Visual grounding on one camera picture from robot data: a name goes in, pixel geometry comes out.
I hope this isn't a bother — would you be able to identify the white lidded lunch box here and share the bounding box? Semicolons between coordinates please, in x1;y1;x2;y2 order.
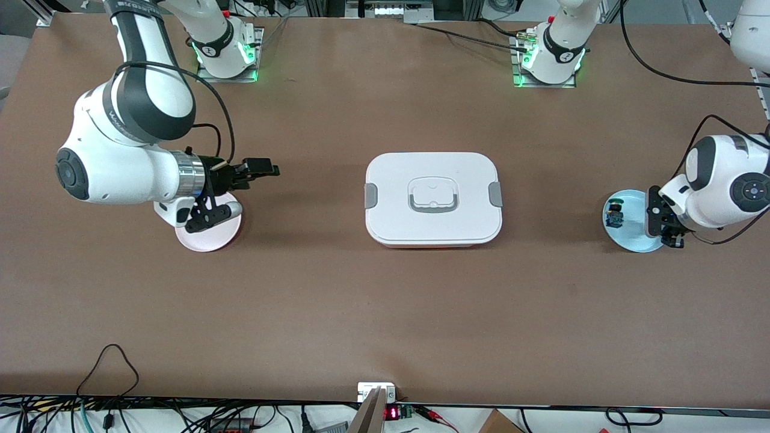
365;152;504;249

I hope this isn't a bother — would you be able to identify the brown cardboard box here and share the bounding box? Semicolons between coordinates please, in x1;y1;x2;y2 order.
478;409;525;433

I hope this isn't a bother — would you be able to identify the light blue round plate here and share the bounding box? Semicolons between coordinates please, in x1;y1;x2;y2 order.
602;189;671;253

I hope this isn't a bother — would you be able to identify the pink round plate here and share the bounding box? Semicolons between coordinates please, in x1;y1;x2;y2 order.
174;191;242;253

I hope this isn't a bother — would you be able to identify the tan wooden board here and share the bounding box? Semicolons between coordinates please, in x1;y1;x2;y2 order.
347;387;387;433

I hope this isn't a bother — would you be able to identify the red test clip lead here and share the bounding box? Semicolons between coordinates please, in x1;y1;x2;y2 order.
415;405;459;433

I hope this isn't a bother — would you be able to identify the green push button switch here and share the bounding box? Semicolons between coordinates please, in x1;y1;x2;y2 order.
605;197;627;231

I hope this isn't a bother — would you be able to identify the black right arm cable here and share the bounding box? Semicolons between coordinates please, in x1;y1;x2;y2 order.
113;63;236;164

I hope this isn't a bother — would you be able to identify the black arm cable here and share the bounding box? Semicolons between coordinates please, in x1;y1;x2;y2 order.
113;63;236;164
619;0;770;245

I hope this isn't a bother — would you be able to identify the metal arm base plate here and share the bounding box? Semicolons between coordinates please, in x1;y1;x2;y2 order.
511;32;578;90
195;26;265;84

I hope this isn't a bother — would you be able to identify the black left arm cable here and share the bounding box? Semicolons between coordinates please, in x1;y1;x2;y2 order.
619;0;770;245

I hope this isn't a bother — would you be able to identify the black looped thin cable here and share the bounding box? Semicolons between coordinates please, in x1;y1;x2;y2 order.
76;343;141;399

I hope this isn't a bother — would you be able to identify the black flat loop cable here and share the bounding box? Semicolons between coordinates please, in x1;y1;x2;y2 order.
604;407;664;426

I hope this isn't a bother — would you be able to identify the aluminium frame with lights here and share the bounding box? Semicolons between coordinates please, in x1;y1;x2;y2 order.
345;0;435;23

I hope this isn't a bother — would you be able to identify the black base power cable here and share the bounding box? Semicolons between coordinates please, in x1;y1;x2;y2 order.
409;18;531;54

